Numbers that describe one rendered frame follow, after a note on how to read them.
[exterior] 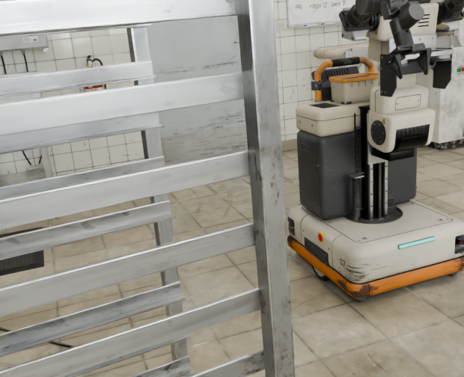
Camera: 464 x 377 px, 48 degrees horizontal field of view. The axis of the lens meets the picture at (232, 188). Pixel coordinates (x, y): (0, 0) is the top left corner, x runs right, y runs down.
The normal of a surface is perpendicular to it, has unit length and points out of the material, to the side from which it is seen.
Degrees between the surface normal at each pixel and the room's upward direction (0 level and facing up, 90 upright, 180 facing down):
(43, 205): 90
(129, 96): 90
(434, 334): 0
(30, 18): 90
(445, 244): 90
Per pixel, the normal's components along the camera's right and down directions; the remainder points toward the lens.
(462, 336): -0.08, -0.95
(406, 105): 0.35, 0.39
